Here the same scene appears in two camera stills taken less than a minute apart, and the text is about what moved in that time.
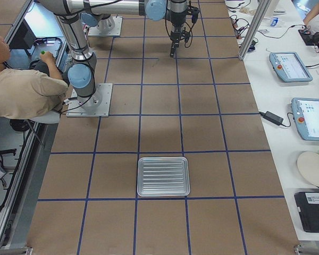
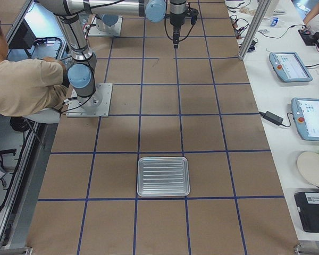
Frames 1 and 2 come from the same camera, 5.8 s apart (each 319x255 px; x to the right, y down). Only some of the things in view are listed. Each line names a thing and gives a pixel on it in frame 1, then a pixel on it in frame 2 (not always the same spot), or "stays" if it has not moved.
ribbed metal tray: [163, 176] stays
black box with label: [314, 210] stays
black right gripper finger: [172, 50] → [175, 40]
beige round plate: [315, 168] stays
